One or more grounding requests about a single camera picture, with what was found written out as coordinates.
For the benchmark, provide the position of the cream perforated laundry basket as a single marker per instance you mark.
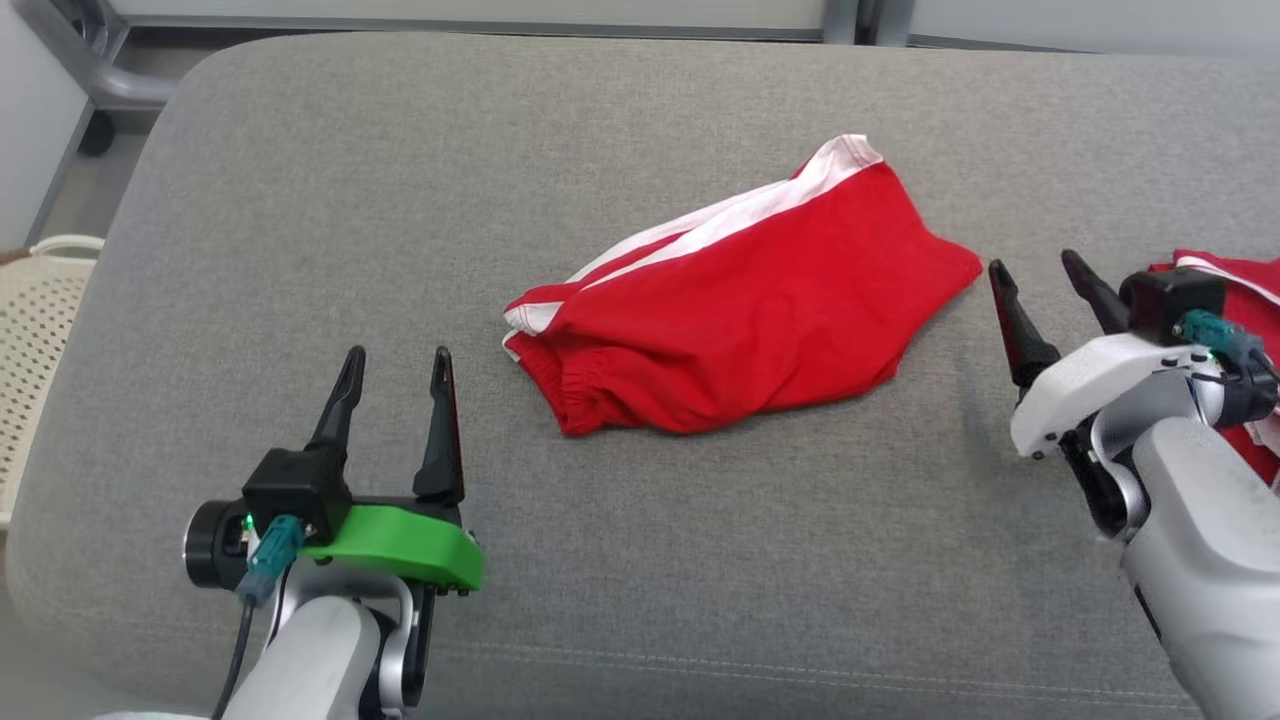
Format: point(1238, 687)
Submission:
point(35, 350)

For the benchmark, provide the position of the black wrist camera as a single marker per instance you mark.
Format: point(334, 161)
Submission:
point(1170, 300)
point(295, 490)

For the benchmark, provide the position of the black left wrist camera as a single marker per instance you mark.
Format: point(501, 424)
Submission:
point(295, 490)

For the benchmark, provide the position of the grey fabric sofa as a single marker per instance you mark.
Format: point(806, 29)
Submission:
point(640, 560)

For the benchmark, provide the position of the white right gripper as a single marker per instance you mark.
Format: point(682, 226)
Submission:
point(1090, 375)

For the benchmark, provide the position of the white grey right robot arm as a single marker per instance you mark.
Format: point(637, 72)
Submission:
point(1210, 560)

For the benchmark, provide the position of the red white basketball jersey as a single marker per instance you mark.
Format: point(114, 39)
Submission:
point(1250, 295)

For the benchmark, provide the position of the red white basketball shorts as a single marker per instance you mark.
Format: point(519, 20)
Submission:
point(760, 310)

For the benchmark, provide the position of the grey partition post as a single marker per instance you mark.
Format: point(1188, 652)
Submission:
point(865, 20)

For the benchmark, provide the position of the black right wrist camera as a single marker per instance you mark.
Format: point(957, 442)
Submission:
point(1170, 300)

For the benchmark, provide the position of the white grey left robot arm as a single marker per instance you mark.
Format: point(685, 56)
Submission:
point(320, 660)

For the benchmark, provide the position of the small black caster wheel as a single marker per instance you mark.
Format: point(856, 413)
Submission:
point(96, 135)

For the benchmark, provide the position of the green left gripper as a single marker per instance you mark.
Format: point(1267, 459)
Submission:
point(410, 545)

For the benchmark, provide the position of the grey metal tube frame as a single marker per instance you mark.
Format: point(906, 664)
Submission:
point(110, 80)

